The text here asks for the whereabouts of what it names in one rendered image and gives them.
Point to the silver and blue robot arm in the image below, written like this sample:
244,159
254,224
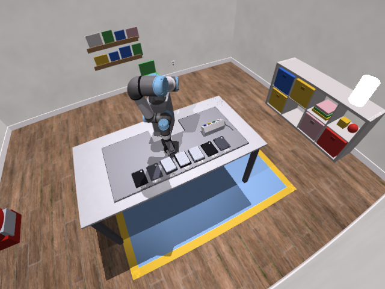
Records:
156,88

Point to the grey operator panel with coloured keys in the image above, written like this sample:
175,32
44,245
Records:
213,126

